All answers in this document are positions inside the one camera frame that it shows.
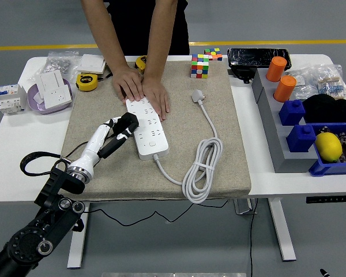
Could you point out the person's left hand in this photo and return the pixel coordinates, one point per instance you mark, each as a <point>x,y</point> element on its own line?
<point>157,95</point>

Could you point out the person's right hand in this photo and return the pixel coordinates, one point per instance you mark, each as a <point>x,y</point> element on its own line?
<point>128,83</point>

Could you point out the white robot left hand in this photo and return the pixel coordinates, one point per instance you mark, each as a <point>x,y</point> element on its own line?
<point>93,144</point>

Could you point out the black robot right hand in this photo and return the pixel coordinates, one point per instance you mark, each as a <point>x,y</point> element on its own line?
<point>324,273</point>

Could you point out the white power strip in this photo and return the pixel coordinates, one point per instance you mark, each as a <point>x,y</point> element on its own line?
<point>152,141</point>

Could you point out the person's right forearm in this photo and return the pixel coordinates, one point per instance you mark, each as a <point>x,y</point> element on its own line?
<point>106,37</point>

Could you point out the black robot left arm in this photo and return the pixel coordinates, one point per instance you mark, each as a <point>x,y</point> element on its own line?
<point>52,219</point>

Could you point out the person's left forearm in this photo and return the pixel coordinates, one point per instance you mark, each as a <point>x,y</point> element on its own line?
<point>161,37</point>

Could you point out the grey-brown mat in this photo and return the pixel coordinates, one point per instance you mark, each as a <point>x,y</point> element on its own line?
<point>127,173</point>

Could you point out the large Rubik's cube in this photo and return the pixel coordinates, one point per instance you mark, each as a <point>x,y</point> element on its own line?
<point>199,67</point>

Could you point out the white table leg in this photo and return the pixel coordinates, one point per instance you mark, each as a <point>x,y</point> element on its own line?
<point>282,231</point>
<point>75,251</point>

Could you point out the person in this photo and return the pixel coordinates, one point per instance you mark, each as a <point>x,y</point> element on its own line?
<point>138,23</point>

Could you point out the purple bowl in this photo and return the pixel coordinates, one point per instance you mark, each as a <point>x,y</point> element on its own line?
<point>34,106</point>

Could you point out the small Rubik's cube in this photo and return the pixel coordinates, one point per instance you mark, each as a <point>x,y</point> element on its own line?
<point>214,54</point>

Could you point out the clear bag of screws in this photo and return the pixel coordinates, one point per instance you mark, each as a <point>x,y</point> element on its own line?
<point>60,63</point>

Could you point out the black table control panel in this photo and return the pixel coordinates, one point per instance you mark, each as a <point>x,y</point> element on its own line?
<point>328,199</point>

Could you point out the black plastic holder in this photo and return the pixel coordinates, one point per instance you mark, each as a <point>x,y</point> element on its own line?
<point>242,74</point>

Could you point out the white circuit breaker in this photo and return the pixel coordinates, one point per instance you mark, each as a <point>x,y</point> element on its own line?
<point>10,99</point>

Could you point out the blue plastic bin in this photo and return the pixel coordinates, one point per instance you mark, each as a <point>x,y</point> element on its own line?
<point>334,168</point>

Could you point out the black plastic-wrapped tray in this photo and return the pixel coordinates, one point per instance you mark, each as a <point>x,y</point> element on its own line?
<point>256,57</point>

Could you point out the grey stepped stand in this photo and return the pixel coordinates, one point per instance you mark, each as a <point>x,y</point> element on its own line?
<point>272,130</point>

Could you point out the orange cylinder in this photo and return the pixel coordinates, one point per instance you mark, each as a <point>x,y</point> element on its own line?
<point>276,69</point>
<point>285,89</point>

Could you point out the yellow lemon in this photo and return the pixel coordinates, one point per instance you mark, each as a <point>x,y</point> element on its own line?
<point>328,147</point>

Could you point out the blue block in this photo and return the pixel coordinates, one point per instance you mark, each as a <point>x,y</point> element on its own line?
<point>300,140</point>
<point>291,114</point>

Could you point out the clear plastic bag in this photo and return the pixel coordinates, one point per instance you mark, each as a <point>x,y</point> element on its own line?
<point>304,82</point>

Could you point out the black cloth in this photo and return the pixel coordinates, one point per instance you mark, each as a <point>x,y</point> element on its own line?
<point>328,109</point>

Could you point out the clear bag of resistors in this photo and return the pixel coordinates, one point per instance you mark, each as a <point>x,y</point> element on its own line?
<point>333,83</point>

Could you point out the white switch box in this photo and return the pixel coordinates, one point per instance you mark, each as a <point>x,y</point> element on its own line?
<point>90,64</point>

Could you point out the white wall socket panel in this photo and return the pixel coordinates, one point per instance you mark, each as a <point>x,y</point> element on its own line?
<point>57,96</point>

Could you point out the white blank switch plate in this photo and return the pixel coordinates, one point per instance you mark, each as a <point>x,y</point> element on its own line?
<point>49,80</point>

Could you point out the metal under-table bracket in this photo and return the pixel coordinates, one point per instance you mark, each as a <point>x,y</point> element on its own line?
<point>243,206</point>

